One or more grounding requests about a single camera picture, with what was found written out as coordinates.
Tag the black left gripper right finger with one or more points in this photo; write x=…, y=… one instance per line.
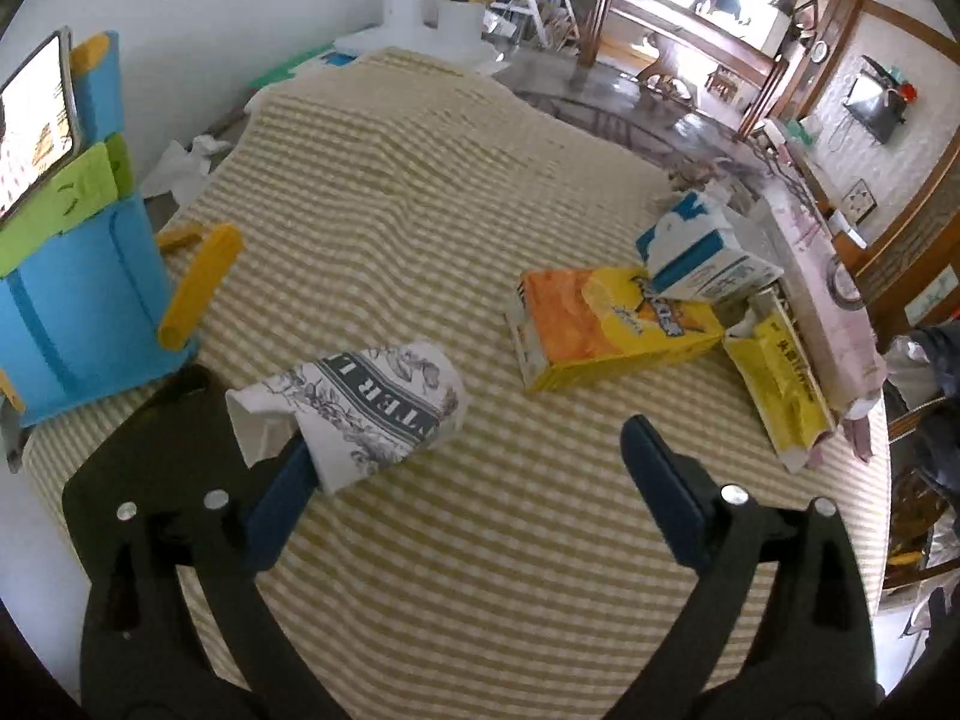
x=812, y=655

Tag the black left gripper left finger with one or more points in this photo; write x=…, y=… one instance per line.
x=171, y=528

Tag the printed paper cup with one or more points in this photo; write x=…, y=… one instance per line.
x=357, y=412

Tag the long pink white box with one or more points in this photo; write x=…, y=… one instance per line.
x=831, y=316

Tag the blue felt storage bin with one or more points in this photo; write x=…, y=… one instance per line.
x=93, y=301

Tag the blue jacket on chair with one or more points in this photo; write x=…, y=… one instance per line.
x=923, y=366

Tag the yellow torn medicine box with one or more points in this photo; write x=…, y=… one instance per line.
x=766, y=350

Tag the white crumpled tissue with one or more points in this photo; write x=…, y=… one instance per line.
x=184, y=172

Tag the checkered beige tablecloth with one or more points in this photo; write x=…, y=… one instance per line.
x=512, y=571

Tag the smartphone with lit screen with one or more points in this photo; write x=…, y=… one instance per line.
x=40, y=130

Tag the orange yellow juice carton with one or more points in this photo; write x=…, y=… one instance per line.
x=579, y=327

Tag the white blue milk carton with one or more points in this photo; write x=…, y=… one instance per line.
x=703, y=251

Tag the wall mounted television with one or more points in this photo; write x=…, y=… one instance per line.
x=878, y=100

